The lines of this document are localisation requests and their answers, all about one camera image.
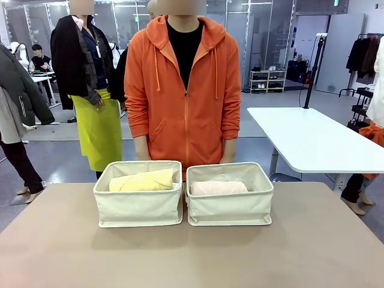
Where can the black luggage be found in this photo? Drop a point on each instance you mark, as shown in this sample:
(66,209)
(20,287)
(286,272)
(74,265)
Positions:
(298,70)

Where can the black camera stand pole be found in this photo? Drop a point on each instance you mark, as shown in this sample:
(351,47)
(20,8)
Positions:
(315,66)

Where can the person's right forearm orange sleeve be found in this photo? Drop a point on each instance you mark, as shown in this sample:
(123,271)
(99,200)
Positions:
(138,123)

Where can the rack with dark clothes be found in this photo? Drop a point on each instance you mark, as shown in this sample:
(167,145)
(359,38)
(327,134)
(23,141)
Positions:
(361,57)

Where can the black jacket on mannequin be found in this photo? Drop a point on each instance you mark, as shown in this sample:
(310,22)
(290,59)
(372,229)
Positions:
(120,75)

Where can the person in orange hoodie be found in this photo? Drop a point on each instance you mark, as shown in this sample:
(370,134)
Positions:
(183,114)

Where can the white table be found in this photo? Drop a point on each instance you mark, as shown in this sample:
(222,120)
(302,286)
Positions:
(315,141)

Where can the dark green padded coat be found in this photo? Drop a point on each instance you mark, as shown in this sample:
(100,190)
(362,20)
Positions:
(21,90)

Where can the legs in dark trousers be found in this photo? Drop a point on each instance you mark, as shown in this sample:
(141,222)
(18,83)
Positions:
(21,168)

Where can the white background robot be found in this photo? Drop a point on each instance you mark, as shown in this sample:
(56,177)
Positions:
(18,54)

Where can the mannequin in dark jacket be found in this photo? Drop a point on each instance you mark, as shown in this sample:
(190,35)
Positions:
(72,60)

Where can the seated person in black jacket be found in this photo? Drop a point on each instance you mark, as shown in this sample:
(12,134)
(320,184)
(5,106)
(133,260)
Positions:
(40,61)

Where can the pink towel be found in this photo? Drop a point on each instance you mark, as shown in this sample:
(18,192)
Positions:
(219,188)

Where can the cream fabric basket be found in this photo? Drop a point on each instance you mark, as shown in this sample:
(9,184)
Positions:
(228,207)
(138,207)

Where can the person's right hand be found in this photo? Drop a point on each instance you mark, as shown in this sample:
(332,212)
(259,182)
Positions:
(143,152)

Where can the figure in white garment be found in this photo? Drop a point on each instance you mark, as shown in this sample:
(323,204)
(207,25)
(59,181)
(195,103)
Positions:
(378,90)

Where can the orange cloth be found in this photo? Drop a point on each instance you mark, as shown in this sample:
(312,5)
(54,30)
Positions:
(373,135)

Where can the person's left hand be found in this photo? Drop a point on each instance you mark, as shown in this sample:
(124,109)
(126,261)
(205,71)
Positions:
(228,154)

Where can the person's left forearm orange sleeve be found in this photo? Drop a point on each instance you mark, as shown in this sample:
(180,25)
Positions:
(231,123)

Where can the wooden shoe rack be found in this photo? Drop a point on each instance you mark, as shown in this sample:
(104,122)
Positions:
(267,81)

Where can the black utility cart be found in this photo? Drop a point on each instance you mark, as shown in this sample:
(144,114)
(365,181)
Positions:
(361,105)

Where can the yellow towel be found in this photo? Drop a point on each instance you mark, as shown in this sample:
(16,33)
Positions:
(144,181)

